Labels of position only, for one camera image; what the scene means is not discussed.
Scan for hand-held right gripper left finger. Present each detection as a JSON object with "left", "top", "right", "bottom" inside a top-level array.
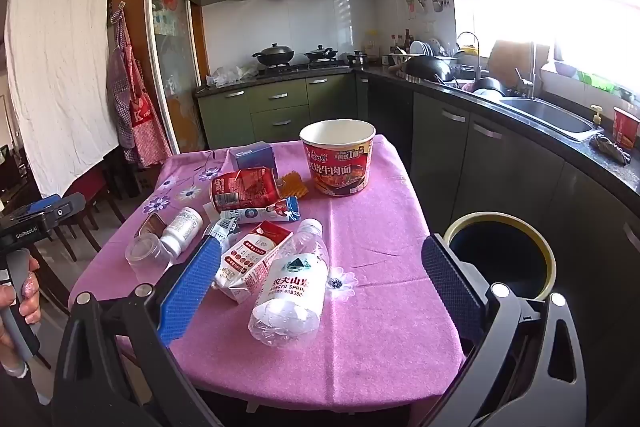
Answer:
[{"left": 52, "top": 234, "right": 226, "bottom": 427}]

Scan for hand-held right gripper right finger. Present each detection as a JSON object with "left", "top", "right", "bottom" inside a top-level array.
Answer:
[{"left": 420, "top": 234, "right": 588, "bottom": 427}]

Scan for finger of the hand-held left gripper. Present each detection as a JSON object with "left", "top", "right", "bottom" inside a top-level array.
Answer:
[{"left": 27, "top": 193, "right": 86, "bottom": 232}]

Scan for clear plastic cup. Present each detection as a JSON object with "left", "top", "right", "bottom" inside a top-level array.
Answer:
[{"left": 125, "top": 236, "right": 168, "bottom": 280}]

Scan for round yellow-rimmed trash bin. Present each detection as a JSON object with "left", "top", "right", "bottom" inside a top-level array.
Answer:
[{"left": 442, "top": 212, "right": 557, "bottom": 303}]

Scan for red white milk carton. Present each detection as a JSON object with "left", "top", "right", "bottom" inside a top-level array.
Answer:
[{"left": 215, "top": 221, "right": 293, "bottom": 304}]

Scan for silver foil wrapper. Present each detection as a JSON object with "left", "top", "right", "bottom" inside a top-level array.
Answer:
[{"left": 202, "top": 202, "right": 241, "bottom": 240}]

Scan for small metal tin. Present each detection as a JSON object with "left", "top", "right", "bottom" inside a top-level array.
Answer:
[{"left": 134, "top": 212, "right": 168, "bottom": 239}]

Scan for clear plastic water bottle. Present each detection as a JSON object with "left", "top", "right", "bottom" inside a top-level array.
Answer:
[{"left": 248, "top": 218, "right": 331, "bottom": 349}]

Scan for red drink can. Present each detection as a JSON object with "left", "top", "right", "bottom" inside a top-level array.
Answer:
[{"left": 210, "top": 167, "right": 282, "bottom": 212}]

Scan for orange foam fruit net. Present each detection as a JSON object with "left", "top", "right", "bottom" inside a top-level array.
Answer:
[{"left": 277, "top": 172, "right": 308, "bottom": 198}]

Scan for small blue box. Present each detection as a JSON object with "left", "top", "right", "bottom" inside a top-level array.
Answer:
[{"left": 235, "top": 141, "right": 276, "bottom": 172}]

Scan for instant noodle paper cup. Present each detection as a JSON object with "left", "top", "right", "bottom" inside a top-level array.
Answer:
[{"left": 299, "top": 119, "right": 377, "bottom": 198}]

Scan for person's left forearm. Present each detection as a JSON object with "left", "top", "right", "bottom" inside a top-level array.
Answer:
[{"left": 0, "top": 354, "right": 51, "bottom": 408}]

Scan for person's left hand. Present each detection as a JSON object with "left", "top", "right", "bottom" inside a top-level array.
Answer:
[{"left": 0, "top": 254, "right": 42, "bottom": 364}]

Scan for dark wooden chair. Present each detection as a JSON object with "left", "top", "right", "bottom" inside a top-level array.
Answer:
[{"left": 50, "top": 157, "right": 126, "bottom": 258}]

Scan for pink floral tablecloth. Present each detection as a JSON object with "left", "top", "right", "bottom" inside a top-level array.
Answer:
[{"left": 67, "top": 134, "right": 466, "bottom": 410}]

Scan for red checked apron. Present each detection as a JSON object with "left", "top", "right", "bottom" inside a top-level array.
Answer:
[{"left": 117, "top": 2, "right": 173, "bottom": 168}]

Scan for purple checked apron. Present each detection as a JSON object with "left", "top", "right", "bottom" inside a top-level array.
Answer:
[{"left": 106, "top": 49, "right": 135, "bottom": 162}]

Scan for dark lower cabinets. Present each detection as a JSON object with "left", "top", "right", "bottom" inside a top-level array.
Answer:
[{"left": 357, "top": 74, "right": 640, "bottom": 358}]

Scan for white hanging sheet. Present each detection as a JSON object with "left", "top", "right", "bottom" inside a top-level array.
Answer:
[{"left": 5, "top": 0, "right": 121, "bottom": 198}]

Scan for black countertop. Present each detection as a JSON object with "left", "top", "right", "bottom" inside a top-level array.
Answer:
[{"left": 195, "top": 62, "right": 640, "bottom": 212}]

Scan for sliding glass door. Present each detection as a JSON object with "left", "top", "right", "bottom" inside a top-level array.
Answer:
[{"left": 145, "top": 0, "right": 208, "bottom": 155}]

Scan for steel sink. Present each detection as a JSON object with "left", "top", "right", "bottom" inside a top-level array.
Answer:
[{"left": 500, "top": 97, "right": 608, "bottom": 142}]

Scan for green lower cabinets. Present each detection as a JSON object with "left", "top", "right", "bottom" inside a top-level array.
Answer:
[{"left": 196, "top": 72, "right": 358, "bottom": 150}]

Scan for black pot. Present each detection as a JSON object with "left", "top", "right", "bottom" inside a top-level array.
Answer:
[{"left": 470, "top": 77, "right": 506, "bottom": 98}]

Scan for dark cloth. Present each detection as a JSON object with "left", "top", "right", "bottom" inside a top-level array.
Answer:
[{"left": 590, "top": 133, "right": 632, "bottom": 165}]

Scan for plastic bags on counter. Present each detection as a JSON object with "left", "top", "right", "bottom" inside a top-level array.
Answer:
[{"left": 205, "top": 64, "right": 258, "bottom": 88}]

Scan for black wok without lid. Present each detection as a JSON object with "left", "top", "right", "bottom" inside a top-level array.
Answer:
[{"left": 404, "top": 56, "right": 453, "bottom": 82}]

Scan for steel sink faucet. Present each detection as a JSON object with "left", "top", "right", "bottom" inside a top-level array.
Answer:
[{"left": 515, "top": 39, "right": 538, "bottom": 100}]

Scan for wooden cutting board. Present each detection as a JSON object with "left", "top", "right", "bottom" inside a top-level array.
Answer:
[{"left": 487, "top": 39, "right": 551, "bottom": 92}]

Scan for gooseneck faucet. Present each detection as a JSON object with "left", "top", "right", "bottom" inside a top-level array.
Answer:
[{"left": 457, "top": 32, "right": 483, "bottom": 80}]

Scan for red paper cup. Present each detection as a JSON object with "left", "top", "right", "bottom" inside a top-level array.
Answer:
[{"left": 612, "top": 106, "right": 640, "bottom": 150}]

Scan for dish rack with plates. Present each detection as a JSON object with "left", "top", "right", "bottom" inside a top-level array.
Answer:
[{"left": 390, "top": 38, "right": 458, "bottom": 65}]

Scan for gas stove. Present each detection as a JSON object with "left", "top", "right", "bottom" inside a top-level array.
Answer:
[{"left": 255, "top": 62, "right": 351, "bottom": 75}]

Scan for black lidded wok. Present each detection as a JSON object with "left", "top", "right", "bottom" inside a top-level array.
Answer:
[{"left": 252, "top": 43, "right": 297, "bottom": 68}]

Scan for condiment bottles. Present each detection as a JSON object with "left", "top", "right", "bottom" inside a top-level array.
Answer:
[{"left": 390, "top": 29, "right": 416, "bottom": 55}]

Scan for green plastic items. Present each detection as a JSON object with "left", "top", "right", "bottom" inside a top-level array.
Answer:
[{"left": 577, "top": 72, "right": 621, "bottom": 92}]

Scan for black lidded pan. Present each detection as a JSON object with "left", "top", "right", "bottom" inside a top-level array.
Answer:
[{"left": 304, "top": 45, "right": 339, "bottom": 62}]

